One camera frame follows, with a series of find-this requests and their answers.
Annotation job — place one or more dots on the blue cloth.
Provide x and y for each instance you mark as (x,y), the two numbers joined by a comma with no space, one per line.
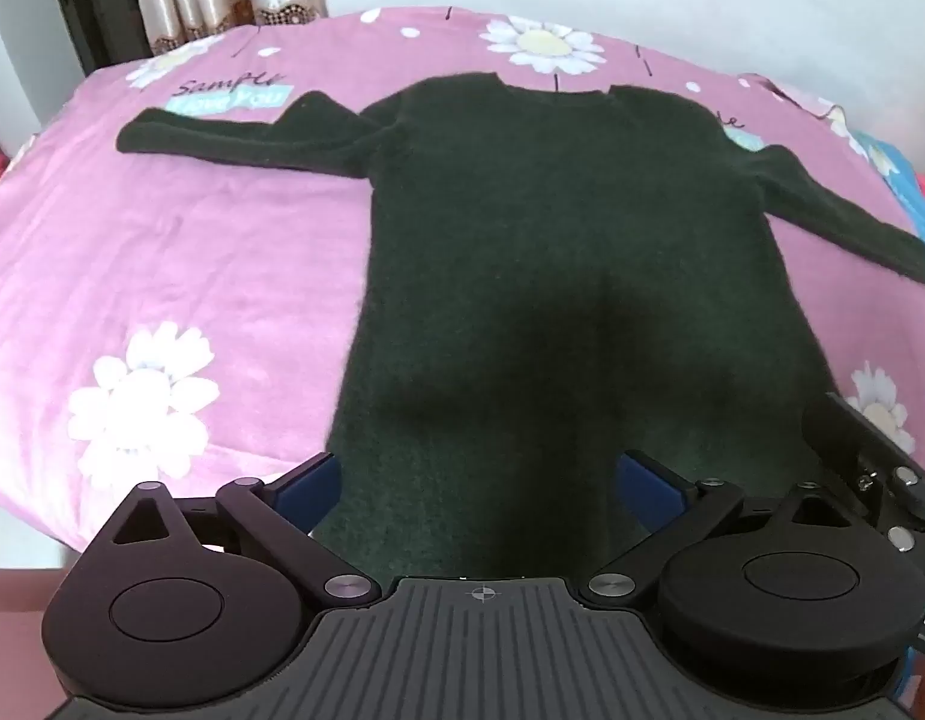
(894,172)

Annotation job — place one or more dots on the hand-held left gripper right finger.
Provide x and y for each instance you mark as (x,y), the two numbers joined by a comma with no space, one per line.
(646,491)

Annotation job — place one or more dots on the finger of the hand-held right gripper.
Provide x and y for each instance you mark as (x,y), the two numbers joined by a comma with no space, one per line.
(894,495)

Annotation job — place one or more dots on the pink floral bed sheet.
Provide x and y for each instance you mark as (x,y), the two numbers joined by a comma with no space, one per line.
(207,277)

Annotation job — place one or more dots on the dark green sweater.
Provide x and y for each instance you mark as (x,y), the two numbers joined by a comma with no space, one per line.
(522,255)

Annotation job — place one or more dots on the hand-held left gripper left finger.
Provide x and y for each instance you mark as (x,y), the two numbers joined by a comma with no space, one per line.
(312,491)

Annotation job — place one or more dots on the dark cabinet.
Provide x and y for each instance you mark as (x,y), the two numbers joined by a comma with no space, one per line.
(94,0)

